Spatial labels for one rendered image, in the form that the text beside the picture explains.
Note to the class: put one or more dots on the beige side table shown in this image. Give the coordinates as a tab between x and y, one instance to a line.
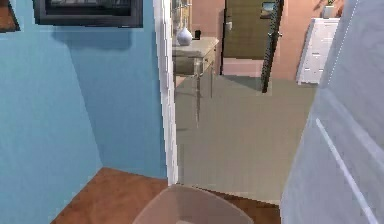
195	50

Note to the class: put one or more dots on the white round vase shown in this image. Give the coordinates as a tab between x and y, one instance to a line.
184	36

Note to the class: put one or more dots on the small black cup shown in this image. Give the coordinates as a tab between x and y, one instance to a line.
197	34

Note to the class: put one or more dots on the dark open room door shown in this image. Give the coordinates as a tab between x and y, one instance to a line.
271	46

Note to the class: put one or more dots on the white chest of drawers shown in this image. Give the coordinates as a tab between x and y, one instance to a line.
316	50

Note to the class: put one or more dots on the white room door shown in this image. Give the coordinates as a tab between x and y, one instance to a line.
336	133

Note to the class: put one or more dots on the small framed wall picture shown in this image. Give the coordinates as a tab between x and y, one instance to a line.
267	9

